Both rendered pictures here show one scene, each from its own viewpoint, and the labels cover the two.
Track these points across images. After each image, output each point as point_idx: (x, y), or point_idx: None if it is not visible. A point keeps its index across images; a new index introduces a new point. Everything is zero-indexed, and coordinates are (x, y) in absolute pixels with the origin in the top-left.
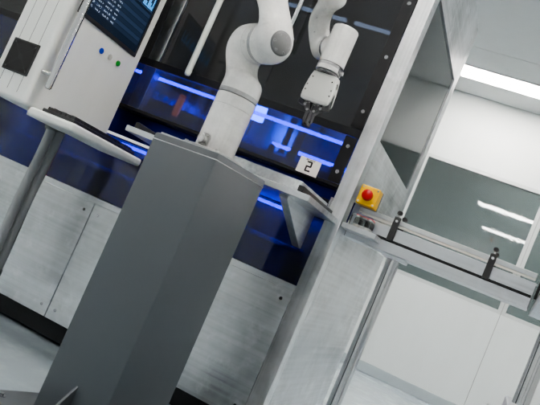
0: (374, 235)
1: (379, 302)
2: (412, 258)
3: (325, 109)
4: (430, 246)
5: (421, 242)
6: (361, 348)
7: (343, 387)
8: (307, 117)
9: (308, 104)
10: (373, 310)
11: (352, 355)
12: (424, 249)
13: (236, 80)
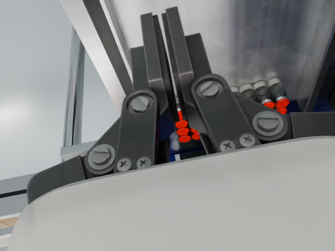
0: (62, 153)
1: (65, 119)
2: (28, 180)
3: (60, 177)
4: (7, 209)
5: (21, 207)
6: (68, 74)
7: (72, 41)
8: (159, 41)
9: (215, 123)
10: (68, 107)
11: (74, 63)
12: (14, 200)
13: None
